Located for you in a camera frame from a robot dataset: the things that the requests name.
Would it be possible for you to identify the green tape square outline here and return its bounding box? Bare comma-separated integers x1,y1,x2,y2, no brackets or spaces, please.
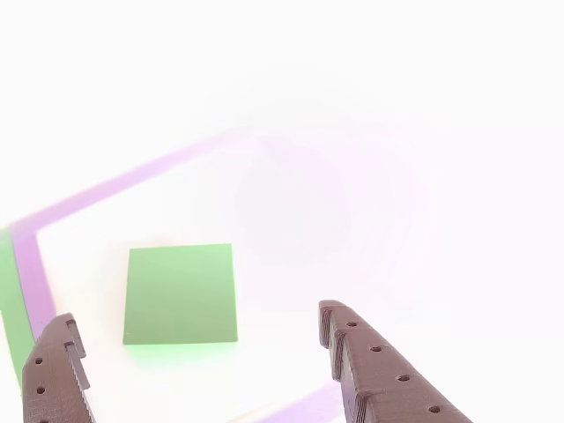
0,228,37,393

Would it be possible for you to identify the purple tape square outline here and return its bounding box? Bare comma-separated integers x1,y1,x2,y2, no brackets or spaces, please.
8,130,349,423

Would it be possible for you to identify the green square block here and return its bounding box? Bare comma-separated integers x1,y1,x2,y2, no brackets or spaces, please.
122,243,240,359

